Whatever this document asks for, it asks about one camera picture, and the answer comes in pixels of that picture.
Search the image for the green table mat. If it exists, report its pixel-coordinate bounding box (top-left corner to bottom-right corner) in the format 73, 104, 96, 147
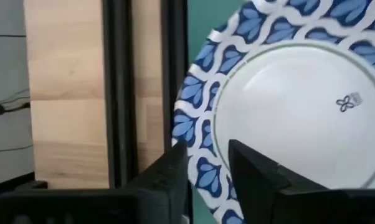
187, 0, 247, 224

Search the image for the black metal table frame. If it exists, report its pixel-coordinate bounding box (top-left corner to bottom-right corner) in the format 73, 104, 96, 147
101, 0, 189, 190

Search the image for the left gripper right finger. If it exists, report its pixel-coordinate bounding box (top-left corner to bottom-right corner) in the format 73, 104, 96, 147
228, 139, 375, 224

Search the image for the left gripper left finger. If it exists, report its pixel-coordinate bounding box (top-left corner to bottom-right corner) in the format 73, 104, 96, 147
0, 140, 189, 224

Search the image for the blue patterned white paper bowl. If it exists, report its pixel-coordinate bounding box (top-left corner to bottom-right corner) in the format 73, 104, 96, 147
171, 0, 375, 224

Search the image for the black side desk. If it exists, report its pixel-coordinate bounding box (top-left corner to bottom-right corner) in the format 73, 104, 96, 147
0, 172, 48, 200

